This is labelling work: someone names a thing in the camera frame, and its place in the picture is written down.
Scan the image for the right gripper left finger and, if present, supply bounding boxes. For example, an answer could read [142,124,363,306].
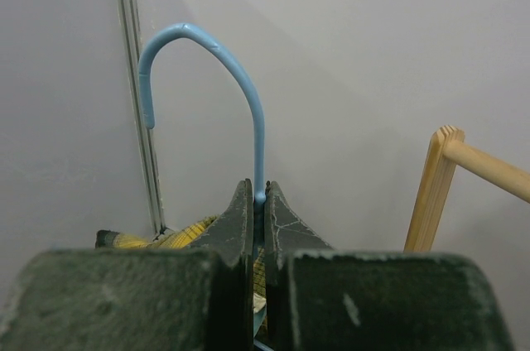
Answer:
[1,180,253,350]

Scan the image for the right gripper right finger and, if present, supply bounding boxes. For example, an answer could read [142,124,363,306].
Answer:
[264,182,513,350]

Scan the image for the yellow plaid shirt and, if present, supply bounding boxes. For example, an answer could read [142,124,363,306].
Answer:
[95,215,267,315]

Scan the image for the light blue wire hanger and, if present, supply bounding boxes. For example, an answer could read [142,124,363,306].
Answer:
[137,22,270,351]

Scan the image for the wooden clothes rack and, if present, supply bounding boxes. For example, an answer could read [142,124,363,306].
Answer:
[404,125,529,252]

